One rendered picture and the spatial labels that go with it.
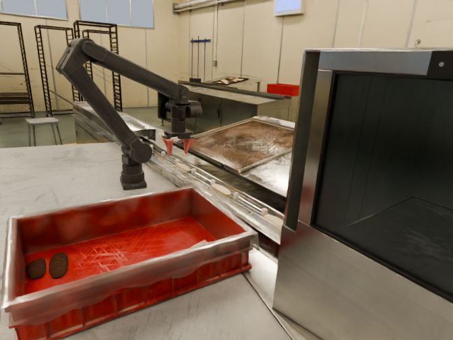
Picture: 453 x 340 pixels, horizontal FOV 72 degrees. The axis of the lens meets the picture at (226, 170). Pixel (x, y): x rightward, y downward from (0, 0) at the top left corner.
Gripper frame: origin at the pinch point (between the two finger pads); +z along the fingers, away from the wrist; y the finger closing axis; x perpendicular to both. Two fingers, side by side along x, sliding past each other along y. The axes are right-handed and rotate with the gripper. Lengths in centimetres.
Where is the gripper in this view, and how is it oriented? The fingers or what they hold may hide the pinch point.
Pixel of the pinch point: (178, 152)
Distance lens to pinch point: 132.7
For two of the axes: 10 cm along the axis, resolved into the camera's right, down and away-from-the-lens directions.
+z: -0.6, 9.5, 3.1
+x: -5.9, -2.8, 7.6
